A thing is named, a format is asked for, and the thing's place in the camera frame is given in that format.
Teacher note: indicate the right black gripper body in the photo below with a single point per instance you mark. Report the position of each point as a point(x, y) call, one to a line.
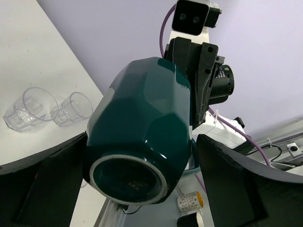
point(212, 82)

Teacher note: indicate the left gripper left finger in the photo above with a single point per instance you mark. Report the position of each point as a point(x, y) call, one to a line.
point(41, 190)

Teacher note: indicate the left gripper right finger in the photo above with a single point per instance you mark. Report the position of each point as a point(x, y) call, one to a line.
point(245, 193)

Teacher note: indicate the small clear glass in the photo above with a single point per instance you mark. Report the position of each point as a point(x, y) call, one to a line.
point(73, 109)

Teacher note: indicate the dark green ceramic mug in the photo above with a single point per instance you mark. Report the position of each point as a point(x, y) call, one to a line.
point(139, 136)

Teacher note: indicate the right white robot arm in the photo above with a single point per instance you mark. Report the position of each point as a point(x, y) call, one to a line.
point(230, 133)

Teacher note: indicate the patterned tape roll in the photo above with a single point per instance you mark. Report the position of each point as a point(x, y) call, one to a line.
point(190, 202)

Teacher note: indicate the aluminium mounting rail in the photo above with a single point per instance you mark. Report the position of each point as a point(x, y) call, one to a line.
point(283, 152)

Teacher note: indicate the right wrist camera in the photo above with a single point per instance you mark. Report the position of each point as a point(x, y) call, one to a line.
point(192, 19)

